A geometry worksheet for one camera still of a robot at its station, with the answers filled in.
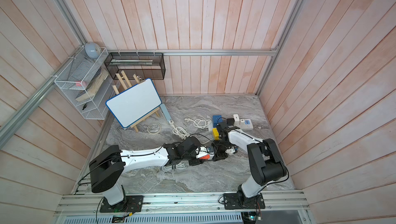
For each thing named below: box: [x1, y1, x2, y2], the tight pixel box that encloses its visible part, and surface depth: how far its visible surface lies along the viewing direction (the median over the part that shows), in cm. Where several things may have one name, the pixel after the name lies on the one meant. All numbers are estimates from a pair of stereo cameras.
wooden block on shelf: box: [75, 69, 109, 102], surface depth 83 cm
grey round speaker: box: [84, 42, 102, 60], surface depth 84 cm
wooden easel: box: [111, 70, 161, 133], surface depth 86 cm
